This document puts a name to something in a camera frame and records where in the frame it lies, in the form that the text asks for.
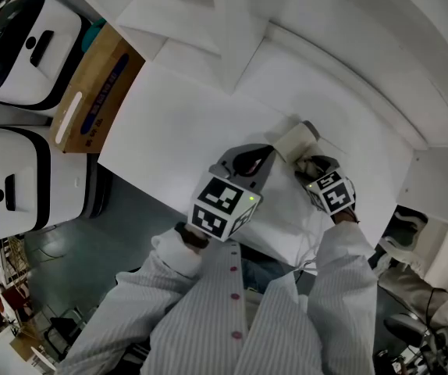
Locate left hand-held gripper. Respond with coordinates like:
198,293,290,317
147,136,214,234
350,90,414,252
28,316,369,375
187,142,276,243

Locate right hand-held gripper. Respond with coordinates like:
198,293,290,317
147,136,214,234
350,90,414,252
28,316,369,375
293,154,357,217

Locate white hair dryer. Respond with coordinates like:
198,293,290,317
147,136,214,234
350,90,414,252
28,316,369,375
272,120,322,171

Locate white shelf unit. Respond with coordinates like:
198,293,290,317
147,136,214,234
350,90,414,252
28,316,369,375
63,0,448,277

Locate person's right forearm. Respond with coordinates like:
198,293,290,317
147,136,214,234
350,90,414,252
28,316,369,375
308,205,378,327

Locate person's left forearm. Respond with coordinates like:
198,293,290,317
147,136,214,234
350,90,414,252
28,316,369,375
114,221,212,327

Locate person's blue jeans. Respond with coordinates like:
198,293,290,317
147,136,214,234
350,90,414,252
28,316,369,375
240,256,288,293

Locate person's striped white shirt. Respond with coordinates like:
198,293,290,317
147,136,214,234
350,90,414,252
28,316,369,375
55,220,379,375

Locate black stool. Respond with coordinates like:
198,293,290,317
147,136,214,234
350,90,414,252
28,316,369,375
382,312,428,348

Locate brown cardboard box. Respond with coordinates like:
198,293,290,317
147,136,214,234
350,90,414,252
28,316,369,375
48,23,148,155

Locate black chair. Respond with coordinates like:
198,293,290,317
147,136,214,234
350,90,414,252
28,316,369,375
47,306,87,358

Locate white and black robot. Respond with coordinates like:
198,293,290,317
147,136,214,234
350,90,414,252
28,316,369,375
0,0,93,113
0,126,111,245

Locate teal object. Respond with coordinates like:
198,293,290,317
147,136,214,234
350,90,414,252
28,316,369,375
80,17,108,51

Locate white wavy frame mirror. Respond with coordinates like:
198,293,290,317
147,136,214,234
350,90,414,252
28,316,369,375
379,207,431,250

